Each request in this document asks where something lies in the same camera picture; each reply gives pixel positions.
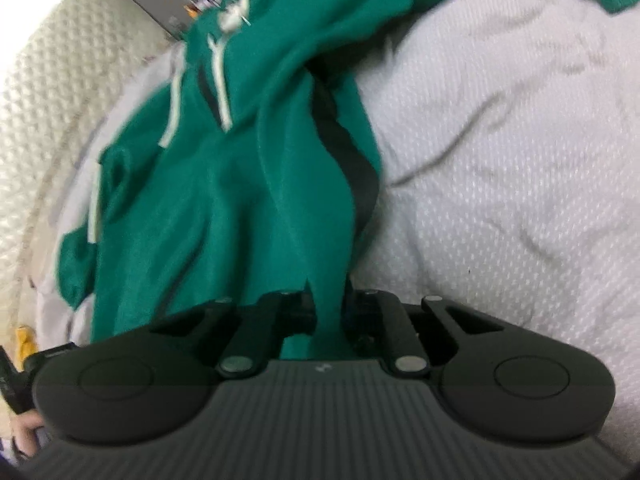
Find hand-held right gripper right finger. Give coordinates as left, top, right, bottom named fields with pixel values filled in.
left=342, top=289, right=505, bottom=380

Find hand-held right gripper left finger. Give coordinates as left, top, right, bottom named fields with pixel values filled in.
left=150, top=290, right=317, bottom=380

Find green pants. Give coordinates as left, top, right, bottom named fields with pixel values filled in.
left=56, top=0, right=640, bottom=361

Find person's left hand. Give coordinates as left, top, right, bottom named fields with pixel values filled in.
left=10, top=410, right=47, bottom=461

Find yellow cloth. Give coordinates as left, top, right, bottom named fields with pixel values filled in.
left=14, top=326, right=40, bottom=367

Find grey blanket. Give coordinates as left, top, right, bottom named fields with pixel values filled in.
left=30, top=0, right=640, bottom=461

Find cream quilted headboard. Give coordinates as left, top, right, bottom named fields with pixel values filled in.
left=0, top=0, right=176, bottom=321

